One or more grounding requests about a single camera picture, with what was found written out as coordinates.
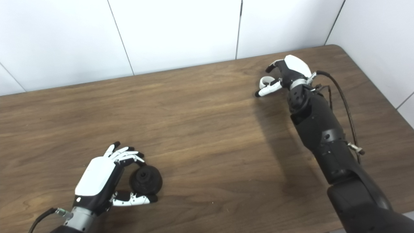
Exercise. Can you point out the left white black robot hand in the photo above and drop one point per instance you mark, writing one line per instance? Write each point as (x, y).
(97, 176)

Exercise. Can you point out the round black part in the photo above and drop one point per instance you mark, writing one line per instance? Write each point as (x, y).
(148, 181)

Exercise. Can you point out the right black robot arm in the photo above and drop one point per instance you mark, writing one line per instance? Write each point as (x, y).
(323, 129)

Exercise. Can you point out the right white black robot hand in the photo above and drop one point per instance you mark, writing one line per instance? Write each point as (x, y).
(296, 66)

